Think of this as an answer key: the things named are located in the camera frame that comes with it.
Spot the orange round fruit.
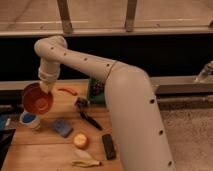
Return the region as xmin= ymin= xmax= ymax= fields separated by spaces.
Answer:
xmin=73 ymin=133 xmax=89 ymax=149

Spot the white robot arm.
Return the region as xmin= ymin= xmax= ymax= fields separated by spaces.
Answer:
xmin=34 ymin=36 xmax=176 ymax=171

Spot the red bowl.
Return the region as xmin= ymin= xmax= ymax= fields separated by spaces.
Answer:
xmin=22 ymin=83 xmax=53 ymax=115

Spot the green plastic tray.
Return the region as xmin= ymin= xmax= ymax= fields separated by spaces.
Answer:
xmin=87 ymin=78 xmax=105 ymax=104

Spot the dark grape bunch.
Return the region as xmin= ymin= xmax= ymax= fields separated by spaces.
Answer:
xmin=92 ymin=80 xmax=104 ymax=96

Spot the black handled brush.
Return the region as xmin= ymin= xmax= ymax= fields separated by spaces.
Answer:
xmin=75 ymin=97 xmax=103 ymax=130

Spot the blue sponge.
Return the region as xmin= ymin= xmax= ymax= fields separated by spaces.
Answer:
xmin=52 ymin=119 xmax=73 ymax=138

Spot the black remote control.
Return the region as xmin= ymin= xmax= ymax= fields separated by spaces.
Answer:
xmin=102 ymin=134 xmax=116 ymax=160

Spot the blue and white cup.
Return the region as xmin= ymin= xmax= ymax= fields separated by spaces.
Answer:
xmin=19 ymin=112 xmax=41 ymax=130

